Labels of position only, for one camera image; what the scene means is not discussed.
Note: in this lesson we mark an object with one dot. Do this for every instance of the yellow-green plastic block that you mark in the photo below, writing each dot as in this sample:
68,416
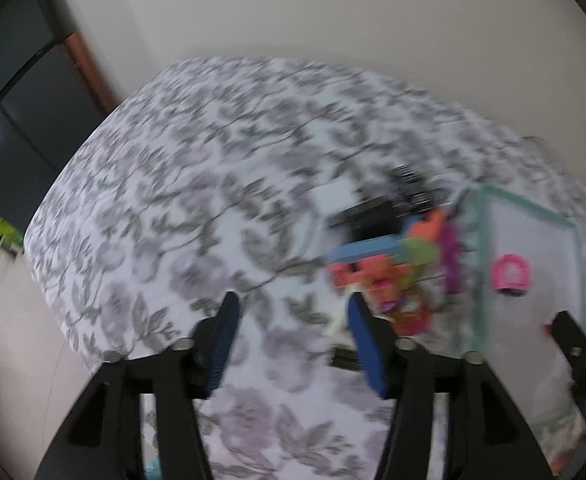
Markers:
418,251

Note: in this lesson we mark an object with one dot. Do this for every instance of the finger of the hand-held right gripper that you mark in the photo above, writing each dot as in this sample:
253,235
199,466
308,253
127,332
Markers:
578,345

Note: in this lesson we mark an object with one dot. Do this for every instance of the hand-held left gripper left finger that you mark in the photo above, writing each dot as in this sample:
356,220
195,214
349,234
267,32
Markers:
222,342

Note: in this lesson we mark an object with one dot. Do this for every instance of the orange plastic block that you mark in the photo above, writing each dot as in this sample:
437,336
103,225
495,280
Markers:
425,225

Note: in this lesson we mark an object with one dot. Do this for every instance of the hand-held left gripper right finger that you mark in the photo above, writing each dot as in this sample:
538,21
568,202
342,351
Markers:
368,350

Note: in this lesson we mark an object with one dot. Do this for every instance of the pink and orange toy figure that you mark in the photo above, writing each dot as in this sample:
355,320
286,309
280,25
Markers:
390,280

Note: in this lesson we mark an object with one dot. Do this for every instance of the dark wardrobe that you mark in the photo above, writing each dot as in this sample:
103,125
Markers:
18,120

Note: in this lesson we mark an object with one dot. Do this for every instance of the black toy car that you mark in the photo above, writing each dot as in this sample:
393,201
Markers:
368,217

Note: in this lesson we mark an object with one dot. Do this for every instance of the floral grey white blanket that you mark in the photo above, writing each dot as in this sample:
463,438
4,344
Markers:
173,185

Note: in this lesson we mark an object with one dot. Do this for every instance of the blue plastic block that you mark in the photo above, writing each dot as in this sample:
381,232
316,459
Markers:
368,249

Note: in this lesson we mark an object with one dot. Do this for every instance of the magenta translucent plastic case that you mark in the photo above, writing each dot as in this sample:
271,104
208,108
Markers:
450,257

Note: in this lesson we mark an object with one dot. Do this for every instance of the clear plastic container green rim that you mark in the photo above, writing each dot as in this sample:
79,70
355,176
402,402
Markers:
523,240

